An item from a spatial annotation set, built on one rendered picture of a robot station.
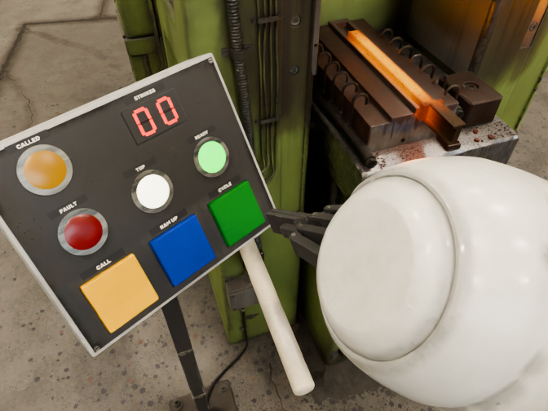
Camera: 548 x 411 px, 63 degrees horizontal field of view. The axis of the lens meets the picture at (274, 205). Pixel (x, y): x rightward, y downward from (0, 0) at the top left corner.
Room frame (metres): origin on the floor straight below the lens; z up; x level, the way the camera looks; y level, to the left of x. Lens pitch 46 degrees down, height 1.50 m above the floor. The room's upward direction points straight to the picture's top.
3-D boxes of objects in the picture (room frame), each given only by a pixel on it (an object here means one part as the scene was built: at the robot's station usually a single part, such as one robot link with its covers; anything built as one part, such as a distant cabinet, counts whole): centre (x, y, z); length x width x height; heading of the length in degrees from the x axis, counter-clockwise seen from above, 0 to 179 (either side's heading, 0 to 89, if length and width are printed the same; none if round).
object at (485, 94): (0.86, -0.43, 0.95); 0.12 x 0.08 x 0.06; 20
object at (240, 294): (0.73, 0.10, 0.36); 0.09 x 0.07 x 0.12; 110
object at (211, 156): (0.49, 0.09, 1.09); 0.05 x 0.03 x 0.04; 110
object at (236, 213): (0.46, 0.06, 1.01); 0.07 x 0.05 x 0.07; 135
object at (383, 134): (0.94, -0.21, 0.96); 0.42 x 0.20 x 0.09; 20
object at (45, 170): (0.38, 0.26, 1.16); 0.05 x 0.03 x 0.04; 110
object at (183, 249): (0.39, 0.13, 1.01); 0.07 x 0.05 x 0.07; 135
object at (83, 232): (0.35, 0.23, 1.09); 0.05 x 0.03 x 0.04; 110
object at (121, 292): (0.32, 0.20, 1.01); 0.07 x 0.05 x 0.07; 135
